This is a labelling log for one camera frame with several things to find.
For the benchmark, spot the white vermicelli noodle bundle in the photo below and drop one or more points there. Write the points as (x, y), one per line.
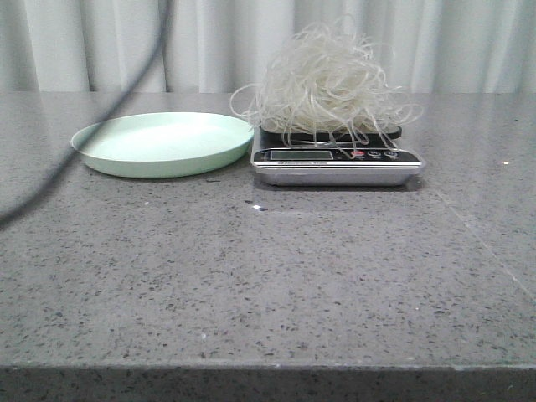
(325, 87)

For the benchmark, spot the white pleated curtain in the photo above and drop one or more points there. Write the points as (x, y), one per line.
(218, 46)

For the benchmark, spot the black silver kitchen scale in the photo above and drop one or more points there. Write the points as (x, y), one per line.
(322, 159)

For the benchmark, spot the light green round plate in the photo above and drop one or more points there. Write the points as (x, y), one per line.
(164, 144)

